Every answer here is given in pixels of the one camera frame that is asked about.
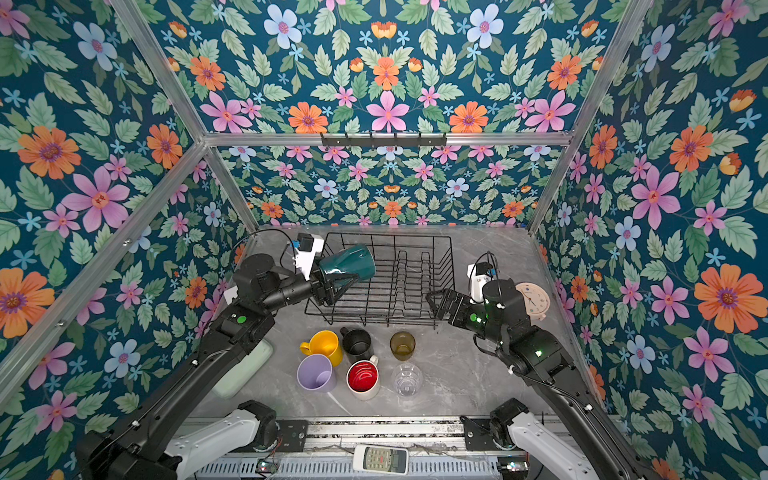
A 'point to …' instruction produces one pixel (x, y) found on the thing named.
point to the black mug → (357, 342)
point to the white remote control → (380, 459)
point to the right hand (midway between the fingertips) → (438, 298)
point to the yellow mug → (325, 343)
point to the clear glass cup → (408, 380)
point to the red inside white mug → (362, 378)
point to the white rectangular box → (230, 293)
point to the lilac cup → (315, 372)
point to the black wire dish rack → (407, 269)
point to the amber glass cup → (402, 344)
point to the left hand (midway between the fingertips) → (351, 264)
